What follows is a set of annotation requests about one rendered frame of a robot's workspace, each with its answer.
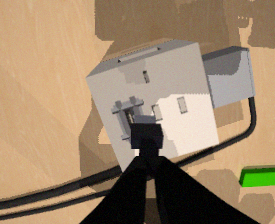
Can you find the green rectangular block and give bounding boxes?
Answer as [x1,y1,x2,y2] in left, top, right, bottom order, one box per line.
[239,168,275,188]

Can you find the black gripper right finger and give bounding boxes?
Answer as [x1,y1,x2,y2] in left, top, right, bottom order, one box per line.
[154,156,259,224]

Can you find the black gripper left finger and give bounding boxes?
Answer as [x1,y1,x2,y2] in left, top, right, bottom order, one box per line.
[80,156,146,224]

